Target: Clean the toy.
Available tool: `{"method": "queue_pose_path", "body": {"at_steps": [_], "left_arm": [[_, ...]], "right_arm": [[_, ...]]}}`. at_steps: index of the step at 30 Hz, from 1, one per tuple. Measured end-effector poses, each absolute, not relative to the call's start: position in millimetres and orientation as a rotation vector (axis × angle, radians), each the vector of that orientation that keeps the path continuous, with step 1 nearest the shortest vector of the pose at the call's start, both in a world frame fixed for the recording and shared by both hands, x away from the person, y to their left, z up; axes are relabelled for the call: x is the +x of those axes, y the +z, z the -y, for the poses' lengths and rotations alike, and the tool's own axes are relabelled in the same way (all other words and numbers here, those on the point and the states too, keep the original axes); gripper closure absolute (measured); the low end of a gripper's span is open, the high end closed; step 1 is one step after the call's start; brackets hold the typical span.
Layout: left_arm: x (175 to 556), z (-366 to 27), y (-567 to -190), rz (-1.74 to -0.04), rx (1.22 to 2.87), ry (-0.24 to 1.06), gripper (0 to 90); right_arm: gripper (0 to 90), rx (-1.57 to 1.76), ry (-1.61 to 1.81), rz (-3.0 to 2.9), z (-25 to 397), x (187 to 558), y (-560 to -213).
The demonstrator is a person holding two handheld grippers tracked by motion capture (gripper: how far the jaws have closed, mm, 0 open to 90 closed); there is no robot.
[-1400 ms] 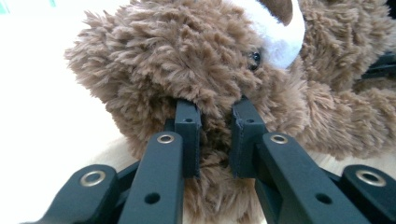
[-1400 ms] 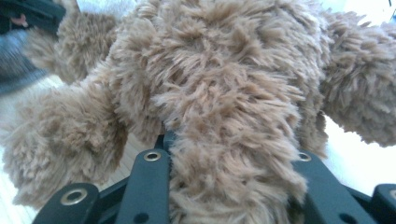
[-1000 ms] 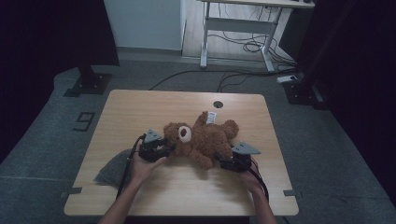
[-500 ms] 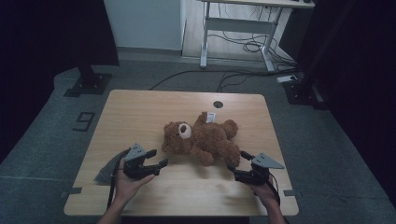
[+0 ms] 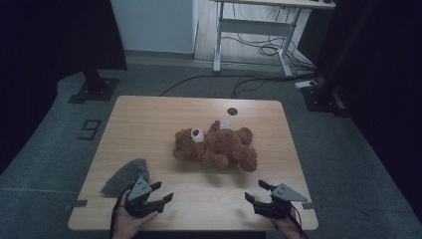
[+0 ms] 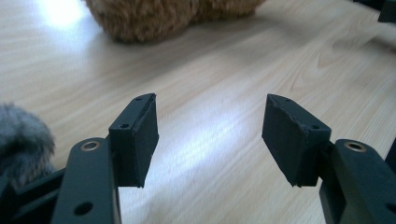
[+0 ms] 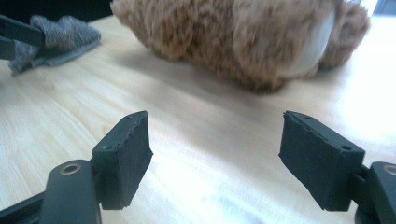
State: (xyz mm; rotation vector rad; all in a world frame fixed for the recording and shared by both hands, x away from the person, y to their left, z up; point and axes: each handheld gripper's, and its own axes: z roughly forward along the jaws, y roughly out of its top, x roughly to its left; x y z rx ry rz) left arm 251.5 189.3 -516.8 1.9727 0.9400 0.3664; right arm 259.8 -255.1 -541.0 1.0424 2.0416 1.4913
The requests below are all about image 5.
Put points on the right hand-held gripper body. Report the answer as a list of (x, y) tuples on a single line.
[(277, 204)]

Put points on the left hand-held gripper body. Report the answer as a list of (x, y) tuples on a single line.
[(141, 202)]

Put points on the grey fluffy cloth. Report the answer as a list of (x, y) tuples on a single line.
[(127, 176)]

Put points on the brown teddy bear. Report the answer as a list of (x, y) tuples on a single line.
[(215, 147)]

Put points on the person's left hand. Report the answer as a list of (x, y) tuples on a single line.
[(129, 222)]

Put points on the person's right hand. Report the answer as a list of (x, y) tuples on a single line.
[(288, 227)]

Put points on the grey tape strip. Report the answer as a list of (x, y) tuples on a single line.
[(313, 205), (78, 204)]

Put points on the black stand base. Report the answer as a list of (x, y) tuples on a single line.
[(323, 98), (96, 88)]

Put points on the white power strip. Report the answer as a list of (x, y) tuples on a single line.
[(306, 84)]

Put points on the black curtain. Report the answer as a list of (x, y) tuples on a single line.
[(381, 66), (49, 49)]

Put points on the white desk frame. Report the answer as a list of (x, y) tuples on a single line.
[(252, 26)]

